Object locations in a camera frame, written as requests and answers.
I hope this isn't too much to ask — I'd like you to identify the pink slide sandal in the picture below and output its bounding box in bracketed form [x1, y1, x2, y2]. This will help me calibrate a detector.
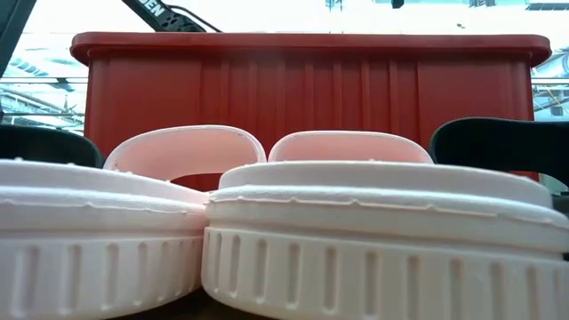
[200, 130, 569, 320]
[0, 124, 268, 320]

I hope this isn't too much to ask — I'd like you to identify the black slide sandal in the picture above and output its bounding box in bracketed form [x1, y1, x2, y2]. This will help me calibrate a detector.
[0, 123, 106, 169]
[429, 116, 569, 188]

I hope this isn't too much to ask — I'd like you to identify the red plastic bin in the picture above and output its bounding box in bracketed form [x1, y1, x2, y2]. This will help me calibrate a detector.
[69, 30, 552, 192]

